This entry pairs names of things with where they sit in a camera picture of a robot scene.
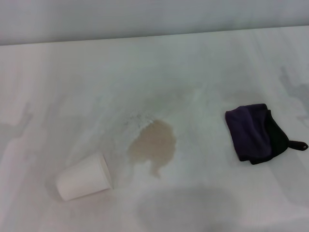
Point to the purple rag with black loop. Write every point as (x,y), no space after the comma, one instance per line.
(251,133)

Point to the brown water stain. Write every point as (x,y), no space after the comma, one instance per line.
(154,142)

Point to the white paper cup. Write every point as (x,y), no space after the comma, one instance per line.
(80,178)

